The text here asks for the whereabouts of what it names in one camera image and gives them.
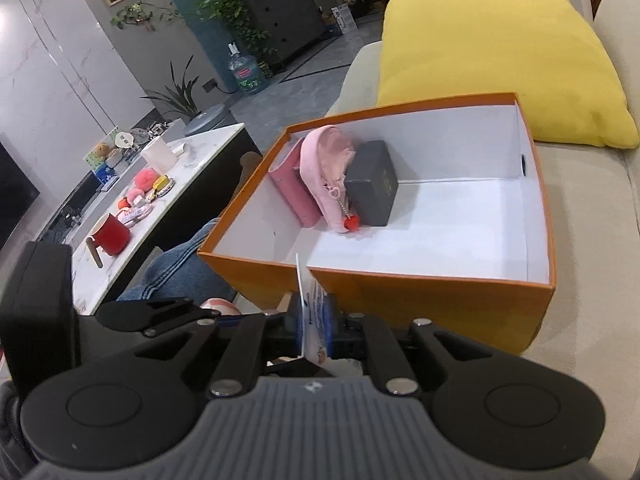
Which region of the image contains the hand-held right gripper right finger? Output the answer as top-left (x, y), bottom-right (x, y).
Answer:
top-left (320, 294), bottom-right (543, 398)

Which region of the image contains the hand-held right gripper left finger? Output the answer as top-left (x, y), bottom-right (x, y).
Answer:
top-left (100, 296), bottom-right (308, 397)

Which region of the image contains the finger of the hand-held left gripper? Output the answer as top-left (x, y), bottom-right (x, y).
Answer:
top-left (95, 299), bottom-right (221, 337)

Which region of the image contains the white tube with blue print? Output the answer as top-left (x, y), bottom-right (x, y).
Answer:
top-left (295, 254), bottom-right (337, 366)

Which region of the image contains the pink striped plush toy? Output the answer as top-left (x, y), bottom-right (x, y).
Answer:
top-left (199, 297), bottom-right (246, 317)

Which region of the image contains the orange cardboard box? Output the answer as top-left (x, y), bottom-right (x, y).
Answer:
top-left (197, 91), bottom-right (557, 356)

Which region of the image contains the dark grey box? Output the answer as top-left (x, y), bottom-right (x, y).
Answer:
top-left (344, 140), bottom-right (400, 227)

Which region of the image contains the pale pink pouch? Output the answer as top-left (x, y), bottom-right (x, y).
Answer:
top-left (300, 126), bottom-right (362, 234)

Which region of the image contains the person's left leg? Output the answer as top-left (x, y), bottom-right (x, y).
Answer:
top-left (116, 217), bottom-right (238, 306)

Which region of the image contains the red mug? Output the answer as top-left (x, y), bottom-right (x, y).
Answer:
top-left (87, 212), bottom-right (132, 268)

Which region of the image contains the marble coffee table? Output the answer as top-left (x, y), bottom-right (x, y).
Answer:
top-left (70, 122), bottom-right (263, 311)

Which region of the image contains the black television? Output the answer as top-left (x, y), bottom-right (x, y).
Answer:
top-left (0, 132), bottom-right (41, 251)

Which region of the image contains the white cup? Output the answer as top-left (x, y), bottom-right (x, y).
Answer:
top-left (141, 136), bottom-right (178, 173)

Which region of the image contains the round grey stool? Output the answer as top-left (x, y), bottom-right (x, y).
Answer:
top-left (184, 105), bottom-right (236, 136)

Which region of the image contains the long-leaved potted plant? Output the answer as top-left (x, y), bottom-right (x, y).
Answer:
top-left (142, 55), bottom-right (201, 121)

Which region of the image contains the large water jug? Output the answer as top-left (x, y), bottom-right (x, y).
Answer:
top-left (227, 42), bottom-right (266, 96)

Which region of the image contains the beige sofa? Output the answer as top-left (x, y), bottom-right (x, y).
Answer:
top-left (325, 0), bottom-right (640, 480)

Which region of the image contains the white floor sign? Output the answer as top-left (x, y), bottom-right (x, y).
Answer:
top-left (332, 4), bottom-right (356, 35)

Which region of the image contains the dark grey cabinet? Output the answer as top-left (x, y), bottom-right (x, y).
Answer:
top-left (245, 0), bottom-right (328, 63)

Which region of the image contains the yellow cushion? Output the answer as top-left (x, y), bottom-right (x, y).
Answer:
top-left (375, 0), bottom-right (640, 150)

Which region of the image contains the trailing green plant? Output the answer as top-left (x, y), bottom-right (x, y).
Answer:
top-left (197, 0), bottom-right (281, 66)

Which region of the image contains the wall-hung green plant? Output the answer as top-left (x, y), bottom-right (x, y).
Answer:
top-left (110, 2), bottom-right (183, 31)

